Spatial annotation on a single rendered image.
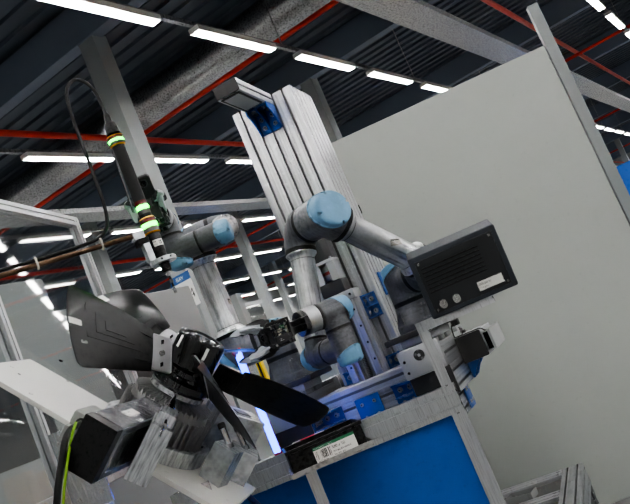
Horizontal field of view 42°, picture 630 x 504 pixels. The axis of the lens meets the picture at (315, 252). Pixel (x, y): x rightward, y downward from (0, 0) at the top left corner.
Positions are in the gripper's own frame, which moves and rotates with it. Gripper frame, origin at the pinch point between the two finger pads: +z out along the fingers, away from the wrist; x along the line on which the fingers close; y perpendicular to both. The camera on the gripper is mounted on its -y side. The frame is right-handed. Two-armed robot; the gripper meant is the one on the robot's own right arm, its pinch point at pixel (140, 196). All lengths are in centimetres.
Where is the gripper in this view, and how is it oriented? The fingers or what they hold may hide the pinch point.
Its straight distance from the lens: 227.7
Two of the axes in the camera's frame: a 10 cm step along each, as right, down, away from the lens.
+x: -9.2, 3.8, -0.5
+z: -0.1, -1.4, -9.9
